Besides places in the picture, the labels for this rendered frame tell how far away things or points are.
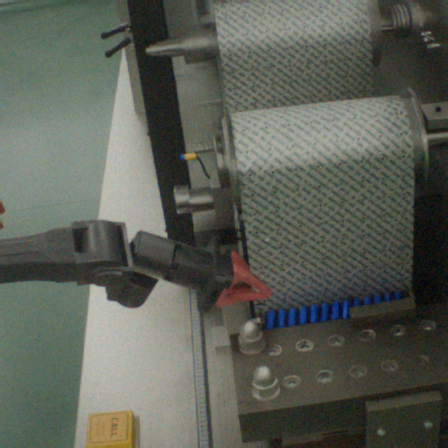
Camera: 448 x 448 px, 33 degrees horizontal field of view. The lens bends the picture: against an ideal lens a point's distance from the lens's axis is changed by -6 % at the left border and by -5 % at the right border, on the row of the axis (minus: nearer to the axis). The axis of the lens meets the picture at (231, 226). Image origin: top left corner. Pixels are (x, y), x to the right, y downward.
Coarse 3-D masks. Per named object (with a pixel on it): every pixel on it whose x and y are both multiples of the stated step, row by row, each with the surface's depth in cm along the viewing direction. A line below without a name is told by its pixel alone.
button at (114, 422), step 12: (96, 420) 115; (108, 420) 114; (120, 420) 114; (132, 420) 114; (96, 432) 113; (108, 432) 112; (120, 432) 112; (132, 432) 113; (96, 444) 111; (108, 444) 110; (120, 444) 110; (132, 444) 111
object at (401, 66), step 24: (384, 0) 143; (432, 0) 112; (432, 24) 114; (384, 48) 149; (408, 48) 131; (432, 48) 116; (384, 72) 153; (408, 72) 134; (432, 72) 118; (432, 96) 121
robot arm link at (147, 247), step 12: (132, 240) 107; (144, 240) 106; (156, 240) 107; (168, 240) 108; (132, 252) 107; (144, 252) 106; (156, 252) 106; (168, 252) 107; (144, 264) 106; (156, 264) 106; (168, 264) 107; (132, 276) 110; (144, 276) 111; (156, 276) 108
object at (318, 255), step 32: (256, 224) 107; (288, 224) 107; (320, 224) 108; (352, 224) 108; (384, 224) 109; (256, 256) 110; (288, 256) 110; (320, 256) 111; (352, 256) 111; (384, 256) 112; (288, 288) 113; (320, 288) 114; (352, 288) 114; (384, 288) 115
